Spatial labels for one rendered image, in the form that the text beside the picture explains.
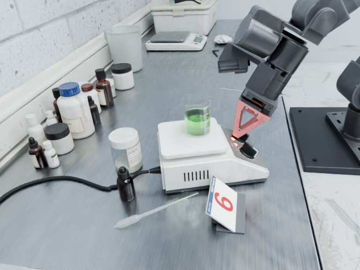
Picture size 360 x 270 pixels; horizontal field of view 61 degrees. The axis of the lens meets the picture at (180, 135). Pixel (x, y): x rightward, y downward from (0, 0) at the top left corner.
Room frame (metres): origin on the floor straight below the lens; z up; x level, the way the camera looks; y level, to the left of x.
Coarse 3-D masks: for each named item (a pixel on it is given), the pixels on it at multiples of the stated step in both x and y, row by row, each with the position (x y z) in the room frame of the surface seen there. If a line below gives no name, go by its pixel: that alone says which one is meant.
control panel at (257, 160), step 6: (222, 126) 0.55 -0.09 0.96; (228, 132) 0.54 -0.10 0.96; (228, 138) 0.51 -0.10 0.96; (234, 138) 0.52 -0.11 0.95; (234, 144) 0.49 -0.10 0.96; (240, 144) 0.50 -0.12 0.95; (252, 144) 0.53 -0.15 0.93; (234, 150) 0.47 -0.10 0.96; (240, 156) 0.45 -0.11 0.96; (258, 156) 0.48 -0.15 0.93; (252, 162) 0.45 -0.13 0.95; (258, 162) 0.46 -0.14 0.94
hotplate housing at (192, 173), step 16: (160, 160) 0.45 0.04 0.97; (176, 160) 0.44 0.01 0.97; (192, 160) 0.43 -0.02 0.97; (208, 160) 0.43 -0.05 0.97; (224, 160) 0.43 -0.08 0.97; (240, 160) 0.44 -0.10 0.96; (176, 176) 0.43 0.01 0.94; (192, 176) 0.43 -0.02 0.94; (208, 176) 0.43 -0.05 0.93; (224, 176) 0.43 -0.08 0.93; (240, 176) 0.43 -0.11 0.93; (256, 176) 0.44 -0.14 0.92
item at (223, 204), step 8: (216, 184) 0.41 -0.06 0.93; (216, 192) 0.39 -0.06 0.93; (224, 192) 0.40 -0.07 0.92; (232, 192) 0.41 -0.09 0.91; (216, 200) 0.37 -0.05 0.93; (224, 200) 0.38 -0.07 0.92; (232, 200) 0.39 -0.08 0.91; (216, 208) 0.35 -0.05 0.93; (224, 208) 0.36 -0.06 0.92; (232, 208) 0.37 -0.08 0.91; (216, 216) 0.34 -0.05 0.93; (224, 216) 0.35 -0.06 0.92; (232, 216) 0.35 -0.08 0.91
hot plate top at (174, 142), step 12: (168, 132) 0.51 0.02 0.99; (180, 132) 0.50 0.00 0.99; (216, 132) 0.49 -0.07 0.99; (168, 144) 0.46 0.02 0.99; (180, 144) 0.46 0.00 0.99; (192, 144) 0.46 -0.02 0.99; (204, 144) 0.46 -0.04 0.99; (216, 144) 0.45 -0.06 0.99; (168, 156) 0.43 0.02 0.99; (180, 156) 0.43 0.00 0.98
